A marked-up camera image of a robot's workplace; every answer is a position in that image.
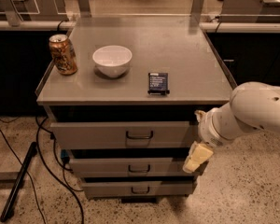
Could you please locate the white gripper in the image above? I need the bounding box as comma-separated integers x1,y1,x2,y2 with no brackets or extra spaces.
183,104,258,173

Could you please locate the grey top drawer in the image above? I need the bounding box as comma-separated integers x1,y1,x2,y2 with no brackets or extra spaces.
51,121,199,149

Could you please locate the grey drawer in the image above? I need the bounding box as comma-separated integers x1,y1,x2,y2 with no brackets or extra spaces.
69,158,206,177
82,180,196,199
51,121,199,149

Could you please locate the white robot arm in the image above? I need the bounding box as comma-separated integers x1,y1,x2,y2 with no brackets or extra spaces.
183,82,280,173

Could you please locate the grey middle drawer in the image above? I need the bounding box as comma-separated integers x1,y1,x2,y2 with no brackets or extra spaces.
69,158,206,177

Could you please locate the grey drawer cabinet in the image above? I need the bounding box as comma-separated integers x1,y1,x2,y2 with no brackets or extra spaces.
35,15,239,203

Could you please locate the grey bottom drawer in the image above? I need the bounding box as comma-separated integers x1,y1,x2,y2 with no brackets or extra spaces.
82,180,196,199

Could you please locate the dark blue small box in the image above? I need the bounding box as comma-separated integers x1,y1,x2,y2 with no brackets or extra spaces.
147,73,170,95

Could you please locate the white ceramic bowl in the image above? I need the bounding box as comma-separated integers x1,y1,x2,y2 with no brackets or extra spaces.
92,45,133,78

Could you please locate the glass barrier with posts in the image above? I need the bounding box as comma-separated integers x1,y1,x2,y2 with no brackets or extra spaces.
0,0,280,34

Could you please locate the orange soda can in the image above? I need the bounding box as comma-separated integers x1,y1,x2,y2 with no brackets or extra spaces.
49,34,77,76

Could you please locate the black bar on floor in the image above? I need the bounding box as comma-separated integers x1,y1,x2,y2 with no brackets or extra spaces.
0,142,36,223

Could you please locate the black thin floor cable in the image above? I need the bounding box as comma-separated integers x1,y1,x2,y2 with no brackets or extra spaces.
0,119,48,224

